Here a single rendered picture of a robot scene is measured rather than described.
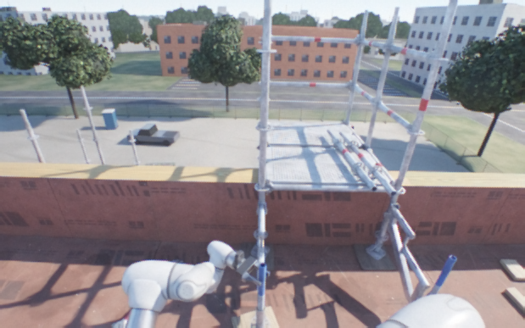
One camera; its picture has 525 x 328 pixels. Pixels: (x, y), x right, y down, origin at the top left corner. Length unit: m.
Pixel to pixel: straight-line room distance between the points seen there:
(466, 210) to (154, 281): 2.68
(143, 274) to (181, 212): 1.42
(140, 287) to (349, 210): 1.86
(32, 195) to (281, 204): 2.23
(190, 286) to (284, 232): 1.63
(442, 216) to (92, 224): 3.28
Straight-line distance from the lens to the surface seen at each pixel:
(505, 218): 3.38
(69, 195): 2.84
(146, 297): 1.10
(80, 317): 2.52
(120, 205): 2.65
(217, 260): 1.61
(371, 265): 2.65
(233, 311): 2.22
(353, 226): 2.63
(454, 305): 0.70
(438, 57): 2.05
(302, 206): 2.36
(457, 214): 3.02
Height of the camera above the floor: 1.89
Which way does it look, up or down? 29 degrees down
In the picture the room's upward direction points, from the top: 2 degrees clockwise
